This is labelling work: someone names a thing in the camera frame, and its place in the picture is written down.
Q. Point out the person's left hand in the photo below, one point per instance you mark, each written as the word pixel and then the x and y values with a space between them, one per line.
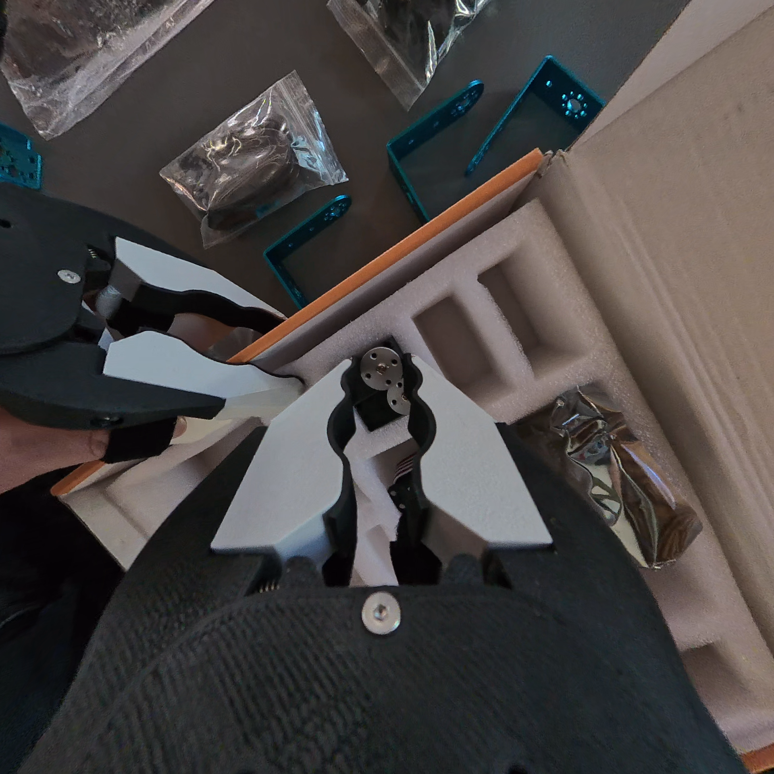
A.
pixel 42 453

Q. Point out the white foam insert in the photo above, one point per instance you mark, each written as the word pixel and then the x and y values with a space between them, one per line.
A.
pixel 387 314

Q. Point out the cardboard box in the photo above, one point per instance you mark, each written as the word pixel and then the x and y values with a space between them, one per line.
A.
pixel 695 242

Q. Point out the blue metal U bracket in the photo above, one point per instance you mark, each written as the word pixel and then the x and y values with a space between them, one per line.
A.
pixel 435 118
pixel 568 90
pixel 296 248

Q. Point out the black servo motor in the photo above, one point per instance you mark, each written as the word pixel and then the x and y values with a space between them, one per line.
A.
pixel 411 502
pixel 375 411

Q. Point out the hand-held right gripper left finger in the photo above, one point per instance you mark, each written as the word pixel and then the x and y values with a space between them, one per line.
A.
pixel 284 484

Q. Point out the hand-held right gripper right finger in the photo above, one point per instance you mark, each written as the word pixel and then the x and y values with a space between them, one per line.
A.
pixel 484 484

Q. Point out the blue perforated metal bracket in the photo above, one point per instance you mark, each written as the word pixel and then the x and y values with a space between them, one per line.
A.
pixel 18 160

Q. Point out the silver plastic parts bag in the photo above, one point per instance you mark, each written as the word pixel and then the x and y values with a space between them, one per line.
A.
pixel 611 477

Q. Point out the clear bag of black parts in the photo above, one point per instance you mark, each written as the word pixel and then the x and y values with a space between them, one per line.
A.
pixel 78 54
pixel 254 163
pixel 411 42

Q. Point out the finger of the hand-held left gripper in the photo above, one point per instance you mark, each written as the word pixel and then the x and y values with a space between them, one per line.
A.
pixel 169 369
pixel 169 272

